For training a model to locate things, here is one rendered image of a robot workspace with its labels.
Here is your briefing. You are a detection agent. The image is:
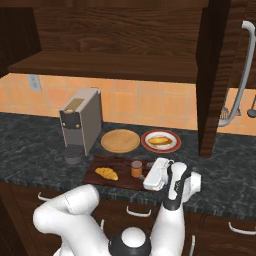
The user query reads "dark wood closed cabinet door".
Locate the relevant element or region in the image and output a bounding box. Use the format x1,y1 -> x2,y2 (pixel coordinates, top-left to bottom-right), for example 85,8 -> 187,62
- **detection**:
0,6 -> 43,78

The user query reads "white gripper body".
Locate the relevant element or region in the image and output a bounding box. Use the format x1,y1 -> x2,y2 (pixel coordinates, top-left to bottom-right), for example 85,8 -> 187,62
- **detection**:
142,157 -> 172,192

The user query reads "orange jam jar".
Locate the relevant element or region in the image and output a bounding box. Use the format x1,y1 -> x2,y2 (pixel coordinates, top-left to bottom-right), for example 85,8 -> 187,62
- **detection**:
130,160 -> 144,179

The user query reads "dark wooden cutting board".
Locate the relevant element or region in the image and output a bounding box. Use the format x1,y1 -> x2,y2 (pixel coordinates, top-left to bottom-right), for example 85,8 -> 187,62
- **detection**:
82,154 -> 162,192

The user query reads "golden croissant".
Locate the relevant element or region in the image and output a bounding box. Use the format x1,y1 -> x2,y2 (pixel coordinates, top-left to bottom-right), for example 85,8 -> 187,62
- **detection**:
94,166 -> 119,182

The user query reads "red-rimmed white plate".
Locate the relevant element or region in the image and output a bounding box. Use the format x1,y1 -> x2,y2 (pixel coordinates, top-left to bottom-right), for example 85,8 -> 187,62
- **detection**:
141,129 -> 183,154

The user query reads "dark wood wall cabinet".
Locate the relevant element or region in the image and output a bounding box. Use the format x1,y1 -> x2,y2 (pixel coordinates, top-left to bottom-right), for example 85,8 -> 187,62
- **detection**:
7,0 -> 210,84

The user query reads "yellow pastry on plate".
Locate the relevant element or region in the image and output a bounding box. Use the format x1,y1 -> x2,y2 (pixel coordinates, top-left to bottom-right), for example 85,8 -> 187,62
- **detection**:
147,135 -> 174,147

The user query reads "white drawer handle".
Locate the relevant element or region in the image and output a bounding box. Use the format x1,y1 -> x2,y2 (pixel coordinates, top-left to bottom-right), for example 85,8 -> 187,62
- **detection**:
125,205 -> 153,219
228,221 -> 256,236
37,191 -> 52,203

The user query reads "grey coffee machine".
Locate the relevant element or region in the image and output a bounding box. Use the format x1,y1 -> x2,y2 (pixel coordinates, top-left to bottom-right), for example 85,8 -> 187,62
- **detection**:
59,87 -> 104,166

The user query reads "curved grey door handle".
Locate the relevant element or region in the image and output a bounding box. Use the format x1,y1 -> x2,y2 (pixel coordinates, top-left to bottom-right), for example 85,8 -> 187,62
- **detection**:
218,20 -> 256,128

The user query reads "round light wooden board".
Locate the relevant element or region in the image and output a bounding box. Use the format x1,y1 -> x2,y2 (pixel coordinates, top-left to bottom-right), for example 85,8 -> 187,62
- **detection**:
100,128 -> 141,154

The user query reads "hanging grey slotted spatula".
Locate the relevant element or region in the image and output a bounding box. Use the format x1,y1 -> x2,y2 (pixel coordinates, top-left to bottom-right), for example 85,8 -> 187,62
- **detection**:
219,105 -> 242,121

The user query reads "dark wood side cabinet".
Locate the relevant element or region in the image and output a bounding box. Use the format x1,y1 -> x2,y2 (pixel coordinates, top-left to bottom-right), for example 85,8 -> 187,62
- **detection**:
229,0 -> 256,90

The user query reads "white wall outlet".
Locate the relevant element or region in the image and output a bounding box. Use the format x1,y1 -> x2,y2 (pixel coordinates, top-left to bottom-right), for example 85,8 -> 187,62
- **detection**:
27,73 -> 43,93

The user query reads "hanging grey ladle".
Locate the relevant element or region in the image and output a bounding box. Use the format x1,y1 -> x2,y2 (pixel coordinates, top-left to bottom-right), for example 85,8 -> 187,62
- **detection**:
246,95 -> 256,119

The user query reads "dark wood drawer front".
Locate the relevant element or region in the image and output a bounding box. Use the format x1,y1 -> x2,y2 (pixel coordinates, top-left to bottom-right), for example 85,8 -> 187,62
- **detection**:
94,196 -> 163,239
196,213 -> 256,256
6,183 -> 101,256

